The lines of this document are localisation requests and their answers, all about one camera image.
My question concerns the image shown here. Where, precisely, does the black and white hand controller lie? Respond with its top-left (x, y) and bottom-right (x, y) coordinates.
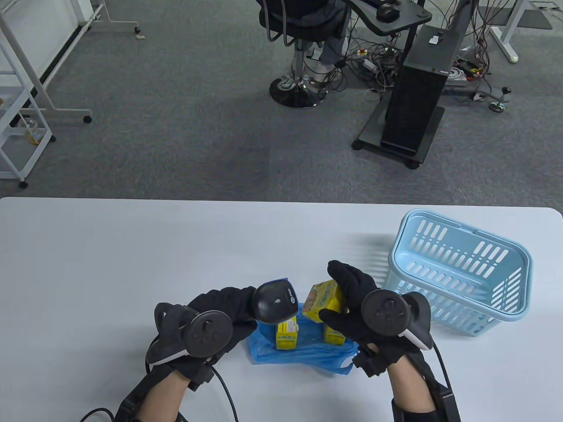
top-left (360, 289), bottom-right (433, 350)
top-left (145, 303), bottom-right (234, 365)

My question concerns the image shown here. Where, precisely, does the person's left hand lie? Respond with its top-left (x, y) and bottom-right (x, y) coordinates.
top-left (153, 287), bottom-right (258, 390)

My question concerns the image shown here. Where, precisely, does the black standing desk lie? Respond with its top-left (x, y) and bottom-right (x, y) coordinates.
top-left (347, 0), bottom-right (434, 62)

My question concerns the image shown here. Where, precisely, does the black floor mat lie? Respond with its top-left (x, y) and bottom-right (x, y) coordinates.
top-left (477, 5), bottom-right (554, 30)

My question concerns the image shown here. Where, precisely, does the white wheeled shelf cart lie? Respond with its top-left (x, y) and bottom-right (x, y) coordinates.
top-left (0, 75), bottom-right (57, 189)

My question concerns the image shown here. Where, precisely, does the person's right hand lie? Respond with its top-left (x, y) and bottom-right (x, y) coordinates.
top-left (318, 260), bottom-right (434, 378)

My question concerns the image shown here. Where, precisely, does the black wheeled tower cart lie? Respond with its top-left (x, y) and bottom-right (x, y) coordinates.
top-left (352, 95), bottom-right (446, 170)

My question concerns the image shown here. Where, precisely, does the black glove cable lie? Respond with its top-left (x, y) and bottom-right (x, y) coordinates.
top-left (431, 343), bottom-right (454, 389)

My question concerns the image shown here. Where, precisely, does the person's right forearm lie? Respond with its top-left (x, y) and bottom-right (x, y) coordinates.
top-left (386, 356), bottom-right (435, 410)

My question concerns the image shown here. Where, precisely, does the black office chair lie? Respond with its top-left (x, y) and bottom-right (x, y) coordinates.
top-left (259, 0), bottom-right (352, 109)

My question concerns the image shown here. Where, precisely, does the white whiteboard on stand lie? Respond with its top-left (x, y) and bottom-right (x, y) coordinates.
top-left (0, 0), bottom-right (142, 124)

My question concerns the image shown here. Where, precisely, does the black wrist camera strap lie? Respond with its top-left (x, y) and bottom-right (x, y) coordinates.
top-left (391, 382), bottom-right (461, 422)
top-left (114, 382), bottom-right (151, 422)

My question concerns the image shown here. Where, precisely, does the white desk leg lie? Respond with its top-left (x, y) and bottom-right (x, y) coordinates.
top-left (486, 0), bottom-right (528, 63)

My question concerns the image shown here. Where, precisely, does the blue plastic bag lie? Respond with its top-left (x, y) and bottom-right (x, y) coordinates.
top-left (249, 302), bottom-right (359, 375)

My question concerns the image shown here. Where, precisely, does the tangle of floor cables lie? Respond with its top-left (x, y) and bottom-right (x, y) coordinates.
top-left (334, 26), bottom-right (500, 102)

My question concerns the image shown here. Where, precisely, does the black computer tower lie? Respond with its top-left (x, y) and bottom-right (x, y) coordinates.
top-left (380, 24), bottom-right (467, 154)

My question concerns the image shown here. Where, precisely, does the person's left forearm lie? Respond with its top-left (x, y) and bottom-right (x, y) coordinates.
top-left (135, 371), bottom-right (190, 422)

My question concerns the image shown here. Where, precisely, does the light blue plastic basket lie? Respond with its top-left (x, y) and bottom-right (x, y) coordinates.
top-left (387, 209), bottom-right (533, 337)

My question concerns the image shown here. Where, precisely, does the black and blue barcode scanner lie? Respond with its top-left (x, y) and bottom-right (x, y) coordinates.
top-left (252, 277), bottom-right (299, 326)

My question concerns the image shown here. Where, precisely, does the yellow chrysanthemum tea package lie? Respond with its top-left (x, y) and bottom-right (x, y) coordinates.
top-left (302, 279), bottom-right (345, 325)
top-left (276, 317), bottom-right (300, 350)
top-left (323, 324), bottom-right (348, 345)

